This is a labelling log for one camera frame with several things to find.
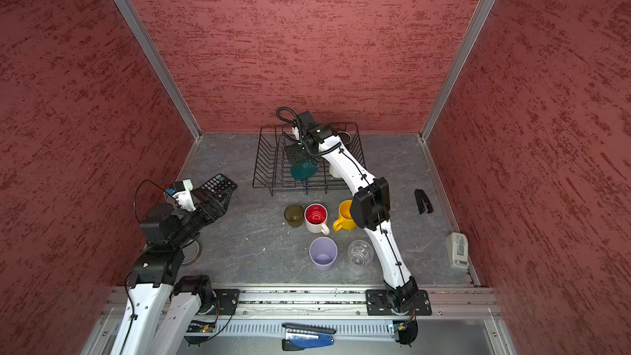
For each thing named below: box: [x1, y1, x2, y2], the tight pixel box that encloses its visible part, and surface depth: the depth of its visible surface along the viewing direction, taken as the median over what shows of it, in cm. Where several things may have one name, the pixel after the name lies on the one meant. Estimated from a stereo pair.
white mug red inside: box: [303, 202, 331, 236], surface depth 89 cm
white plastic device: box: [446, 232, 470, 270], surface depth 84 cm
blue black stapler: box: [281, 322, 337, 351], surface depth 68 cm
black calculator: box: [200, 173, 238, 200], surface depth 102 cm
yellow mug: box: [332, 198, 357, 232], surface depth 87 cm
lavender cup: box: [308, 236, 339, 273], surface depth 76 cm
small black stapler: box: [414, 189, 434, 215], surface depth 99 cm
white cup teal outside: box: [290, 157, 320, 182], surface depth 99 cm
